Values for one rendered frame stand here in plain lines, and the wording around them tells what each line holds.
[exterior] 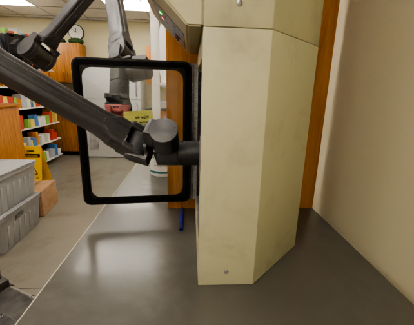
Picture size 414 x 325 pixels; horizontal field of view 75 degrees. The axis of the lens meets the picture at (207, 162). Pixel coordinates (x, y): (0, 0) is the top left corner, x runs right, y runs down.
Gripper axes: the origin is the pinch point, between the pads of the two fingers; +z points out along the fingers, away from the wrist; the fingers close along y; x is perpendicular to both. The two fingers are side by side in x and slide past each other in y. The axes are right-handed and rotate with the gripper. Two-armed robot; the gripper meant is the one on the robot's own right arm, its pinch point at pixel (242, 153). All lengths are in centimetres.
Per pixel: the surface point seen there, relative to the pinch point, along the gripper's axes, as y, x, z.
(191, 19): -15.5, -24.3, -11.4
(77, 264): -8.1, 23.1, -36.8
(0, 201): 144, 70, -164
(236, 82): -15.3, -15.1, -4.1
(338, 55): 25.3, -24.9, 32.9
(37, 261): 129, 115, -134
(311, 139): 22.3, 0.5, 25.9
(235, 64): -15.3, -18.0, -4.4
